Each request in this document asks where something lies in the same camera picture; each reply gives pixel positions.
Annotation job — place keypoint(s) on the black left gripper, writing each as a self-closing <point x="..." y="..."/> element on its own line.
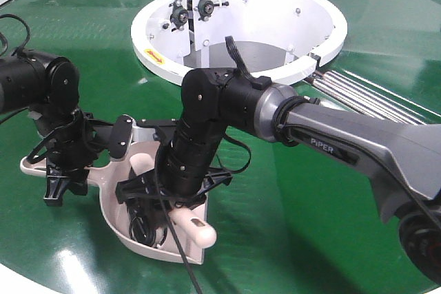
<point x="70" y="143"/>

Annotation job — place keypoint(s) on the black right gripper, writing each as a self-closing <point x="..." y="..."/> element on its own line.
<point x="182" y="187"/>

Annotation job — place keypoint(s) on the beige plastic dustpan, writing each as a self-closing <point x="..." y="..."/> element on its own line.
<point x="116" y="215"/>

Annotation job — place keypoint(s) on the beige hand broom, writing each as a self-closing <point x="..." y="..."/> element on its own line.
<point x="202" y="234"/>

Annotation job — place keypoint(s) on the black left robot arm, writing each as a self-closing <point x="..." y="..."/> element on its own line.
<point x="31" y="78"/>

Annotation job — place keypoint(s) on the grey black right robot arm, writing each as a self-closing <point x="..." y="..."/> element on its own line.
<point x="402" y="161"/>

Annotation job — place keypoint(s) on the green conveyor belt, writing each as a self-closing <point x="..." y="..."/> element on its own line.
<point x="294" y="222"/>

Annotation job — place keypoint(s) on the green pillow block bearing left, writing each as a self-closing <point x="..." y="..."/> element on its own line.
<point x="179" y="16"/>

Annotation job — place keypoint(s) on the green pillow block bearing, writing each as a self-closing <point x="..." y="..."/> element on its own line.
<point x="179" y="16"/>
<point x="205" y="8"/>

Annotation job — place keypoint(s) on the green pillow block bearing right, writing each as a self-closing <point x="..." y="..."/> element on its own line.
<point x="205" y="8"/>

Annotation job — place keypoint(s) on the steel transfer rollers right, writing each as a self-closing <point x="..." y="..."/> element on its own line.
<point x="362" y="99"/>

